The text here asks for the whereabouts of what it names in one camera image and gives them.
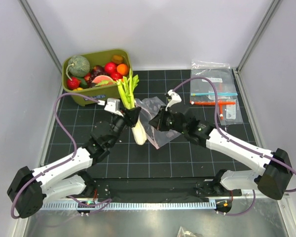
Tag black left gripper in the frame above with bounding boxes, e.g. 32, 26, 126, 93
108, 104, 140, 147

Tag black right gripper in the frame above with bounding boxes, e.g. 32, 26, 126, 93
149, 106, 186, 135

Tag clear polka-dot pink zip bag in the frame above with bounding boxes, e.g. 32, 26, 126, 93
135, 96, 181, 149

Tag green celery stalk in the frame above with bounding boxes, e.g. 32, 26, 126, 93
116, 69, 147, 145

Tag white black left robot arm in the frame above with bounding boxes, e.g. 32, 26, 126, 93
7, 107, 141, 219

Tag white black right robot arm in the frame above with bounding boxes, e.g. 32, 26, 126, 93
149, 107, 293, 200

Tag clear bag blue zipper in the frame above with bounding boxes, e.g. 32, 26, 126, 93
189, 69, 238, 102

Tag clear bag orange zipper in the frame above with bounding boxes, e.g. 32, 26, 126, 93
189, 97, 244, 126

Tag crumpled clear plastic bag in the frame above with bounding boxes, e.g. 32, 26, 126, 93
176, 226, 203, 237

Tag olive green plastic bin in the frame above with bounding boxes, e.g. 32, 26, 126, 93
62, 48, 132, 100

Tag black grid cutting mat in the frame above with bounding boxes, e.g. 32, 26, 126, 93
39, 70, 246, 178

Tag toy watermelon slice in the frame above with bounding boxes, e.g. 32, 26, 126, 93
91, 75, 114, 86

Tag orange toy fruit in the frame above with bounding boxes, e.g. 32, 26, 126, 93
116, 64, 129, 76

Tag red toy apple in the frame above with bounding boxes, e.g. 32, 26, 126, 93
104, 62, 117, 75

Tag purple toy grapes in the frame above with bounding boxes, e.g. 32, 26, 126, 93
84, 65, 106, 83

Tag red toy strawberry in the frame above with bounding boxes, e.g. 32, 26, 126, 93
67, 77, 80, 90

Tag green toy melon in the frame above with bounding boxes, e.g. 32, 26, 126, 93
68, 55, 90, 78

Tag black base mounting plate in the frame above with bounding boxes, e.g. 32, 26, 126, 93
73, 177, 242, 203

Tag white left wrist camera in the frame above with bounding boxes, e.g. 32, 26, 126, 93
104, 98, 123, 117

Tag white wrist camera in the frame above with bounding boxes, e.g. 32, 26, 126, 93
165, 89, 182, 111
104, 98, 123, 117

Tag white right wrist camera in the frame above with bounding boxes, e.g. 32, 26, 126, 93
165, 89, 182, 111

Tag aluminium slotted rail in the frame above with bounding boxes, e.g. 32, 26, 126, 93
40, 200, 216, 211

